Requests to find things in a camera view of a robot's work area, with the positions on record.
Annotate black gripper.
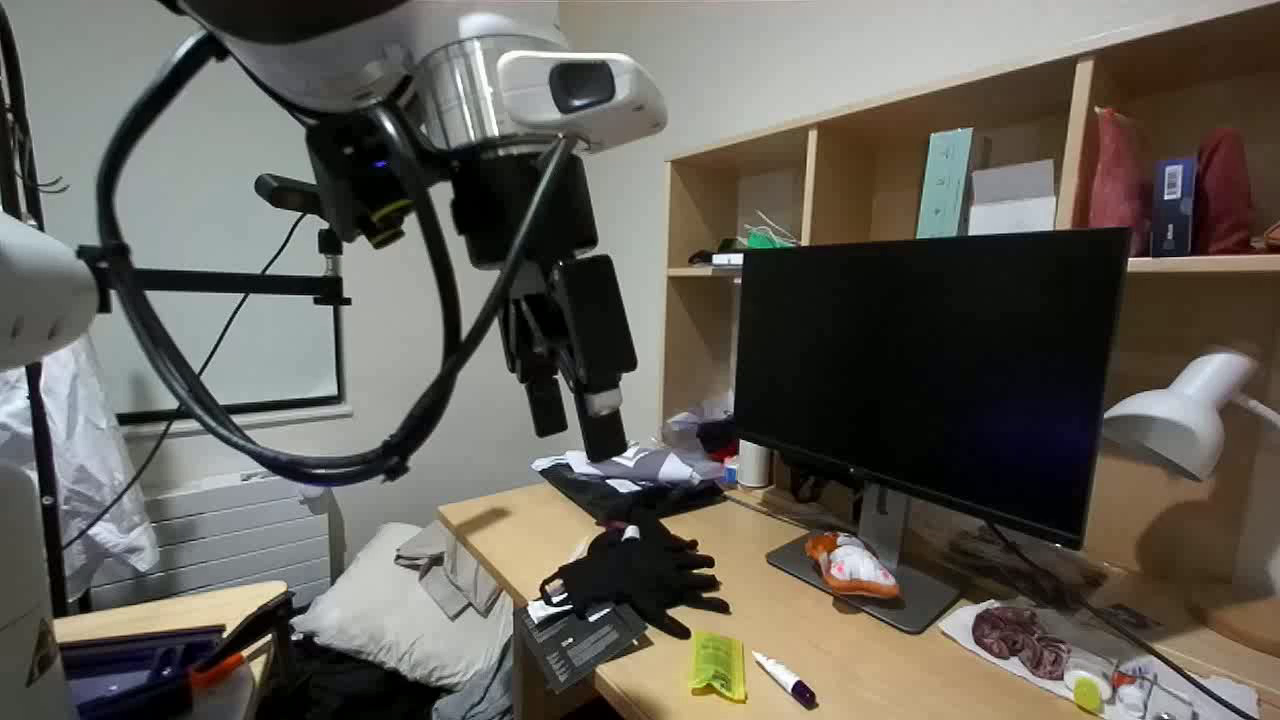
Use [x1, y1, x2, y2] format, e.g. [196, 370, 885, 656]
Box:
[446, 137, 641, 464]

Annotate purple plastic tray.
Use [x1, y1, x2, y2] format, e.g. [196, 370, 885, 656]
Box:
[57, 625, 230, 720]

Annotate white crumpled cloth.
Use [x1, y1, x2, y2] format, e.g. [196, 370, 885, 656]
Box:
[660, 403, 738, 473]

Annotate black cloth glove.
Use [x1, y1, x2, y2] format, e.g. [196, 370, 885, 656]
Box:
[533, 444, 730, 529]

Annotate white cylinder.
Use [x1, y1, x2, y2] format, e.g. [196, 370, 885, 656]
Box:
[730, 436, 776, 493]

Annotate green shelf item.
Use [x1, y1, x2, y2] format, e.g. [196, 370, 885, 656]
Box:
[734, 208, 801, 254]

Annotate black gloves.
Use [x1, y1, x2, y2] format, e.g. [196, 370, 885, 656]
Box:
[537, 522, 734, 639]

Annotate grey cloth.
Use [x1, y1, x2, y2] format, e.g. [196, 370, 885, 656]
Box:
[391, 518, 506, 625]

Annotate dark grey flat box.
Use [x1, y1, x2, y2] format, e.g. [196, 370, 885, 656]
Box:
[511, 597, 650, 698]

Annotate black framed whiteboard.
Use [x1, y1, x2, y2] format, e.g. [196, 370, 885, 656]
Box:
[117, 198, 353, 427]

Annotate white pillow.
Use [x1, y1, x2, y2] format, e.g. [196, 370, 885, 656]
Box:
[290, 522, 517, 693]

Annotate wooden shelf unit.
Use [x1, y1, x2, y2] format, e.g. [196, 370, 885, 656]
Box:
[660, 0, 1280, 605]

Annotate orange snack package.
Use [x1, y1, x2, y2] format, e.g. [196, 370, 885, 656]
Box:
[801, 529, 902, 607]

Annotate black computer monitor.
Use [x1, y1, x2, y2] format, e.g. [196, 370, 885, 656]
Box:
[730, 229, 1136, 551]

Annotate white radiator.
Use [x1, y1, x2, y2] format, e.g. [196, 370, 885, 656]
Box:
[136, 473, 345, 612]

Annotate white marker purple cap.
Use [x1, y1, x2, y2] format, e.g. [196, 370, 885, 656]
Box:
[748, 649, 821, 714]

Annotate teal book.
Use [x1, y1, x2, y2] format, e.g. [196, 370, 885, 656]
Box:
[914, 130, 976, 239]

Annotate black bag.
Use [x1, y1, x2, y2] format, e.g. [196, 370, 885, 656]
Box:
[252, 635, 442, 720]

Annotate grey monitor stand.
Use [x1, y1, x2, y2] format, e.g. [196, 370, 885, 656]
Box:
[763, 475, 963, 639]

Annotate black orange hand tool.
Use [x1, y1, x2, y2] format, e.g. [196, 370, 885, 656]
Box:
[184, 597, 290, 698]

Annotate white box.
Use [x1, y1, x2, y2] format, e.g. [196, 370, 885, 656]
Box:
[969, 156, 1061, 235]

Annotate small wooden side table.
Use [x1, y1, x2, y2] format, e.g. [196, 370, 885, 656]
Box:
[51, 578, 297, 720]

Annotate white plastic sheet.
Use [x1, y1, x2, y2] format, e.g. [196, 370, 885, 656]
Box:
[0, 338, 162, 597]

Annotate black stand pole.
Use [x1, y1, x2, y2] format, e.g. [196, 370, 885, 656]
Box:
[0, 3, 71, 621]

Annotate red book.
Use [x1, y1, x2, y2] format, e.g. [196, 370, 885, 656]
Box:
[1082, 109, 1153, 254]

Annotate white desk lamp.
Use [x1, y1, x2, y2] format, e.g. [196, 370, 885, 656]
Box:
[1101, 348, 1280, 489]

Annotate blue box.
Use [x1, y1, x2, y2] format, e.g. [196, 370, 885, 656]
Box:
[1153, 156, 1202, 255]

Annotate dark red bag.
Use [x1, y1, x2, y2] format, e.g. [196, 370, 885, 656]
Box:
[1196, 130, 1258, 255]

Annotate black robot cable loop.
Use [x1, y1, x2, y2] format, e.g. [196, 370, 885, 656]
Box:
[75, 33, 583, 489]

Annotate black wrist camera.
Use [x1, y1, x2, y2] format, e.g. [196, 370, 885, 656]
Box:
[305, 112, 421, 254]

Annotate black stereo camera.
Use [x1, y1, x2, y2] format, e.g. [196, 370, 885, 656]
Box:
[252, 174, 328, 220]

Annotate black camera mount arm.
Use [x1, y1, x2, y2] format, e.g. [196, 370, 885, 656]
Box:
[75, 226, 353, 313]

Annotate black lamp cable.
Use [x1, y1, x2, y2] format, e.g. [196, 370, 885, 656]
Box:
[983, 518, 1265, 720]

